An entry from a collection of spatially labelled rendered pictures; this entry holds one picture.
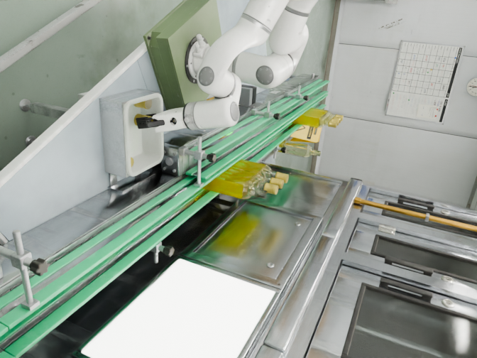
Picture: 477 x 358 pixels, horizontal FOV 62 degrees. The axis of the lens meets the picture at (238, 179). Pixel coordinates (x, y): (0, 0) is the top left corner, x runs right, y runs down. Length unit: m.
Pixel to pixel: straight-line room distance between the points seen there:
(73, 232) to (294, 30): 0.80
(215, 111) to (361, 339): 0.69
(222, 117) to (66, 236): 0.48
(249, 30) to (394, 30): 6.07
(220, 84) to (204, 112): 0.09
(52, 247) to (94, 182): 0.28
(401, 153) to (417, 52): 1.66
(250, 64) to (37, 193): 0.69
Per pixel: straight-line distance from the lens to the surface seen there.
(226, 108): 1.01
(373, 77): 7.11
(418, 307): 1.31
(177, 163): 1.31
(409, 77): 7.05
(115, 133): 1.17
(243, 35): 1.02
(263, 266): 1.23
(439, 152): 7.32
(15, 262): 0.83
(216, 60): 0.99
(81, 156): 1.16
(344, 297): 1.25
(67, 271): 0.97
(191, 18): 1.35
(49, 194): 1.11
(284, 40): 1.21
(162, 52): 1.29
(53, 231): 1.08
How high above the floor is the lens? 1.54
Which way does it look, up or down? 21 degrees down
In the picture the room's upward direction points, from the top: 104 degrees clockwise
